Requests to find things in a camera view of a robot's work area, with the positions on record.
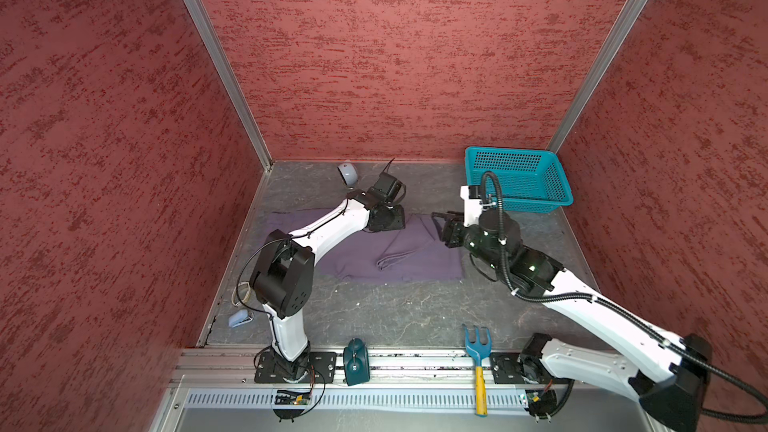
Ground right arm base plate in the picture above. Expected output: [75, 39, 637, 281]
[489, 352, 568, 386]

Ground small circuit board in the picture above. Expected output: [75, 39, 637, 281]
[274, 389, 313, 408]
[526, 390, 558, 420]

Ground right small circuit board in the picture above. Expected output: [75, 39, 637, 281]
[526, 390, 558, 420]

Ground teal alarm clock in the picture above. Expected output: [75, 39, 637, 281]
[343, 338, 371, 386]

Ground corner aluminium profile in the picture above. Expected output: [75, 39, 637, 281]
[547, 0, 649, 153]
[183, 0, 274, 173]

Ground tan rubber band loop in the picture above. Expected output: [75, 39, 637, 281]
[230, 281, 252, 308]

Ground left small circuit board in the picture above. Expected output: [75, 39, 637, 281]
[274, 389, 313, 408]

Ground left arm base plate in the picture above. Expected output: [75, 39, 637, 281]
[253, 348, 337, 384]

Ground teal plastic basket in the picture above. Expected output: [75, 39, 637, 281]
[465, 147, 574, 214]

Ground white egg-shaped timer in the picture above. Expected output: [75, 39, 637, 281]
[337, 161, 359, 189]

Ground right corner aluminium profile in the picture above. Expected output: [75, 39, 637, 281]
[547, 0, 649, 153]

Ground blue garden fork yellow handle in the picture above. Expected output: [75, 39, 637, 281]
[463, 324, 492, 417]

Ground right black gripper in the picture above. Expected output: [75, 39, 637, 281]
[433, 211, 507, 271]

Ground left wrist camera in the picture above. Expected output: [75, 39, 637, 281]
[372, 172, 404, 204]

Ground light blue plastic clip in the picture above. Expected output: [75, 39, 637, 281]
[228, 310, 253, 328]

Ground perforated metal strip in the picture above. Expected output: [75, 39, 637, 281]
[184, 388, 532, 416]

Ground left corner aluminium profile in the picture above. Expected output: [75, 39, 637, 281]
[183, 0, 274, 173]

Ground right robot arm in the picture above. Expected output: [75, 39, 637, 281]
[431, 210, 712, 431]

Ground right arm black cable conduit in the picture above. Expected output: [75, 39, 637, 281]
[478, 170, 768, 424]

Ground purple trousers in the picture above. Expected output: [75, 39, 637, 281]
[266, 208, 466, 286]

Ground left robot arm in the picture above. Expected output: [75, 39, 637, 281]
[249, 190, 405, 382]

